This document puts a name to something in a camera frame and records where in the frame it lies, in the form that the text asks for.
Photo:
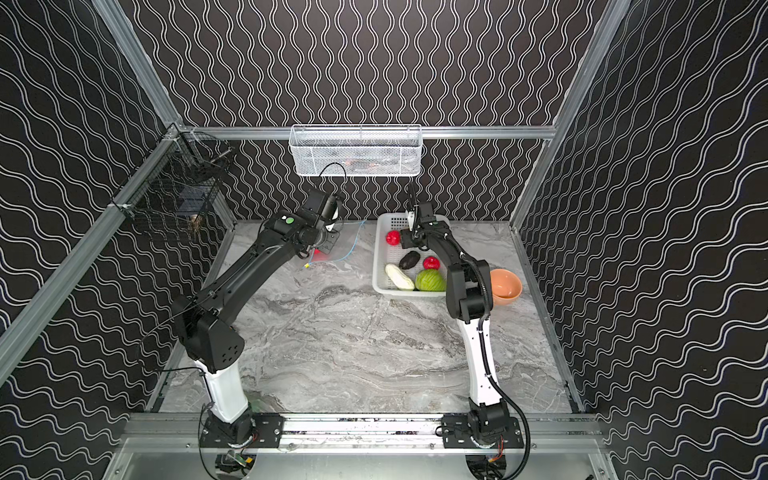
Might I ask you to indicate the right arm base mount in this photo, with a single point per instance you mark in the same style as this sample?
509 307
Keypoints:
469 430

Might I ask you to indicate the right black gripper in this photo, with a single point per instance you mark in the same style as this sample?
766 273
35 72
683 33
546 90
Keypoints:
408 238

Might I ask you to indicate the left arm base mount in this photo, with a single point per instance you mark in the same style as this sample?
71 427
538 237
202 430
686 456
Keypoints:
251 430

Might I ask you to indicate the orange ceramic bowl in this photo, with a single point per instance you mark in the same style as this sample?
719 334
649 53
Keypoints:
506 286

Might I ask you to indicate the green cabbage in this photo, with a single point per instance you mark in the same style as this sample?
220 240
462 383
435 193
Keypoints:
430 280

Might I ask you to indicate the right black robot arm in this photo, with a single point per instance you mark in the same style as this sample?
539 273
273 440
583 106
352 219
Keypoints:
468 298

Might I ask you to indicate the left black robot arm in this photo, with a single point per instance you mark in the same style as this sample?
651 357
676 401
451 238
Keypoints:
203 322

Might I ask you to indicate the clear zip top bag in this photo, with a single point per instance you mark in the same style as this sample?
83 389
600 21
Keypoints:
341 240

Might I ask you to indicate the white daikon radish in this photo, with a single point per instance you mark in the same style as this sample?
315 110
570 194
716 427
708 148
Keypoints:
398 278

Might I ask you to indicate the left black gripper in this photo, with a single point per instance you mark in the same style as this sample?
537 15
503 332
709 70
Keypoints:
324 234

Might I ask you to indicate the aluminium front rail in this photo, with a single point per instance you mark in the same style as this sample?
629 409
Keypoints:
395 434

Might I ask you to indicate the black avocado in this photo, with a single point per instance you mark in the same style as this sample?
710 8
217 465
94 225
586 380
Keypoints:
409 260

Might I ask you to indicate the white mesh wall basket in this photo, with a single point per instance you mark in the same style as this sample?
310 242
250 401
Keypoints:
357 150

